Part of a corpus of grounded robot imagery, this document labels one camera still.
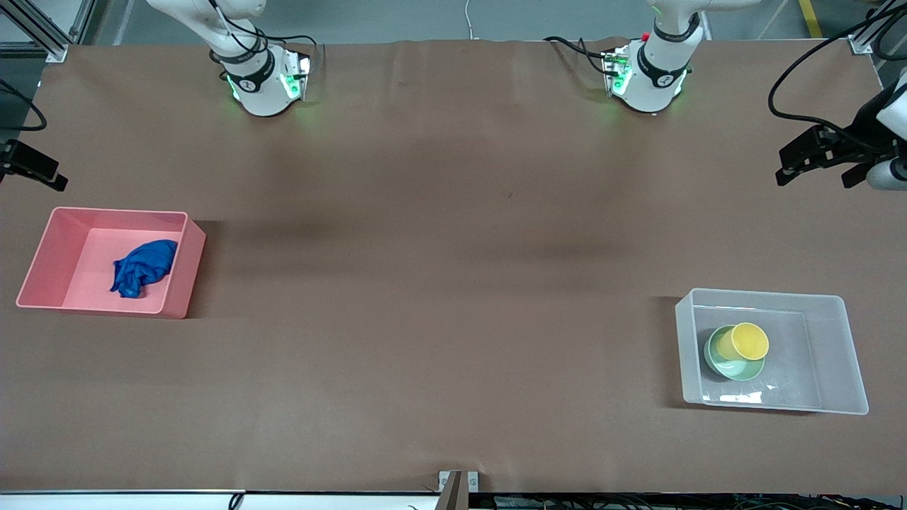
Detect blue cloth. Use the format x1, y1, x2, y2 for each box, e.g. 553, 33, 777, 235
110, 239, 179, 299

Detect yellow cup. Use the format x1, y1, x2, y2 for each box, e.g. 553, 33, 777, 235
716, 322, 770, 362

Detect pale green bowl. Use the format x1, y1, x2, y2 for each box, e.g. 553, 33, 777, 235
704, 324, 766, 382

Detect pink plastic box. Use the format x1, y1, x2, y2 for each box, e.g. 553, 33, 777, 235
16, 207, 207, 319

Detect clear plastic box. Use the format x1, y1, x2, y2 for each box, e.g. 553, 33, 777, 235
675, 288, 869, 416

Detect brown table cover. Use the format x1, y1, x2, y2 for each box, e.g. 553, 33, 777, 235
0, 39, 907, 494

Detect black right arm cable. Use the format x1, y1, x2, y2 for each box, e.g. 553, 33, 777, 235
0, 79, 47, 132

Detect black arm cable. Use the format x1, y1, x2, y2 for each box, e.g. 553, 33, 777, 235
0, 79, 47, 132
768, 0, 907, 153

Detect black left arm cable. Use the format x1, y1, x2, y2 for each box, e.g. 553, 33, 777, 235
768, 0, 907, 153

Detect aluminium frame post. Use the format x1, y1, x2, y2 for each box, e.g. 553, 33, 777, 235
0, 0, 96, 62
849, 0, 907, 56

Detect black left base cables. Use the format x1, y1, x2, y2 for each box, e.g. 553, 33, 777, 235
543, 35, 619, 76

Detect black base cables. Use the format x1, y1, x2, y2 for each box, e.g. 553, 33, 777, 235
543, 35, 619, 76
208, 0, 321, 79

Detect black right base cables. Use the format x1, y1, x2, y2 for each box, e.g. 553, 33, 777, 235
208, 0, 321, 79

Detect metal table edge bracket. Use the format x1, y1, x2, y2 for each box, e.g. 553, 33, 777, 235
438, 470, 480, 510

